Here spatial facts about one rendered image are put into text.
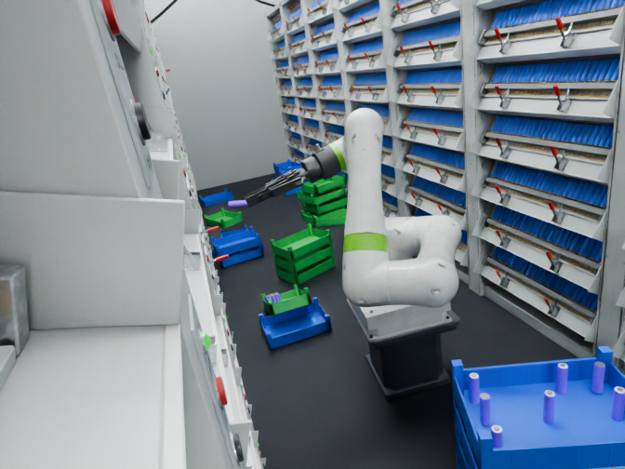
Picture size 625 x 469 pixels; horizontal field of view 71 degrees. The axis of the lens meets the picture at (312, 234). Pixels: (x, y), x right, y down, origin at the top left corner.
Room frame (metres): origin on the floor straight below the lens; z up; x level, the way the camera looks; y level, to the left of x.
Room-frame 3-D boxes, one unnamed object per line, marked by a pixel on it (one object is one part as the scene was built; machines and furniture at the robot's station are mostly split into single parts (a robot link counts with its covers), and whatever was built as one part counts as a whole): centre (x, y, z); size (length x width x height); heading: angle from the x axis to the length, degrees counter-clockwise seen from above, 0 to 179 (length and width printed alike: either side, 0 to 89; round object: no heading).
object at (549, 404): (0.60, -0.37, 0.52); 0.02 x 0.02 x 0.06
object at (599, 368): (0.65, -0.49, 0.52); 0.02 x 0.02 x 0.06
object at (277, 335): (1.79, 0.15, 0.04); 0.30 x 0.20 x 0.08; 104
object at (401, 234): (1.37, -0.28, 0.53); 0.16 x 0.13 x 0.19; 69
